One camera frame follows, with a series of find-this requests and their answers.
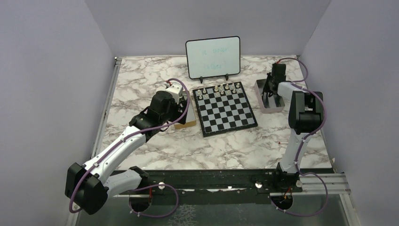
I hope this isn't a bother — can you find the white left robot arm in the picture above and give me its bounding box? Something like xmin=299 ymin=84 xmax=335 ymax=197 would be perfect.
xmin=65 ymin=87 xmax=191 ymax=215

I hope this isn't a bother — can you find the pink tin tray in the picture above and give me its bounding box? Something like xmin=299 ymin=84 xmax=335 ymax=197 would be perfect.
xmin=254 ymin=79 xmax=285 ymax=114

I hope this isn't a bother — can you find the black silver chessboard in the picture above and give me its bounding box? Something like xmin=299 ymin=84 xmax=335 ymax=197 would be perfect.
xmin=192 ymin=81 xmax=258 ymax=137

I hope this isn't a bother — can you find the gold tin tray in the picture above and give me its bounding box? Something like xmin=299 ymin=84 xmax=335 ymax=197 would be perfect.
xmin=174 ymin=105 xmax=196 ymax=129

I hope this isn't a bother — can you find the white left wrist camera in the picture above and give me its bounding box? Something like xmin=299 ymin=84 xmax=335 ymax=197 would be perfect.
xmin=165 ymin=83 xmax=183 ymax=104

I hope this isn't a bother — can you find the small whiteboard on stand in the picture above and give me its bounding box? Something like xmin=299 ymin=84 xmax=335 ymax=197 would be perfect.
xmin=185 ymin=36 xmax=241 ymax=82

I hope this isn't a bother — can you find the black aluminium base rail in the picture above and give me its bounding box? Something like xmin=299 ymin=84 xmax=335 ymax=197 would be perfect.
xmin=74 ymin=168 xmax=351 ymax=207

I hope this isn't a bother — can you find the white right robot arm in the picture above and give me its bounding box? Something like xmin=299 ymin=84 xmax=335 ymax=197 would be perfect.
xmin=263 ymin=73 xmax=325 ymax=192

